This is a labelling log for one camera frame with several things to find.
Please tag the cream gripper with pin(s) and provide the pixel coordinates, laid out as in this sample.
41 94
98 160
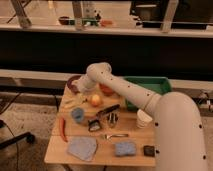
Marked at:
79 97

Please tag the red chili pepper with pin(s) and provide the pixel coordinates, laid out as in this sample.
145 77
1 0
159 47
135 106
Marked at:
62 129

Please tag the orange bowl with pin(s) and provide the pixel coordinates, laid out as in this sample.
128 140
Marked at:
106 90

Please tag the blue plastic cup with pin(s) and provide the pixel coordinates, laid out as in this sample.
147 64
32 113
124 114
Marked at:
78 115

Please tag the yellow apple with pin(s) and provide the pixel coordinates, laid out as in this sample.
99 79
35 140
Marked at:
95 100

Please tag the white paper cup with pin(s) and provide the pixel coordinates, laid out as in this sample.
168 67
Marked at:
143 119

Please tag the black chair base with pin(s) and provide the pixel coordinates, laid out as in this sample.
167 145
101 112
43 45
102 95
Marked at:
30 138

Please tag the wooden table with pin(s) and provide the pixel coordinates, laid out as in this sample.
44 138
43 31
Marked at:
105 154

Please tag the black sponge block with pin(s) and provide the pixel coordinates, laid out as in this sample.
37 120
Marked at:
149 151

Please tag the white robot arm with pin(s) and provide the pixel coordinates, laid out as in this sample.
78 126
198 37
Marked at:
179 134

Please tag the green plastic tray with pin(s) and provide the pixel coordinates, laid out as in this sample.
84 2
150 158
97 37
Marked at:
160 85

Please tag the purple bowl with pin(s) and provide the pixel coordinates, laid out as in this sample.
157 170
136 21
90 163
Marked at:
70 84

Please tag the blue cloth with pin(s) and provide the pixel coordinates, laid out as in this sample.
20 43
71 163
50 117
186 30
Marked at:
82 147

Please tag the yellow banana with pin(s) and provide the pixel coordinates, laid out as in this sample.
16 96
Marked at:
73 103

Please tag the blue sponge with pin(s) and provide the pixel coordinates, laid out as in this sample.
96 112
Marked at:
125 149

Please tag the silver fork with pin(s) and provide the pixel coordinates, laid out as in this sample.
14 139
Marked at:
108 136

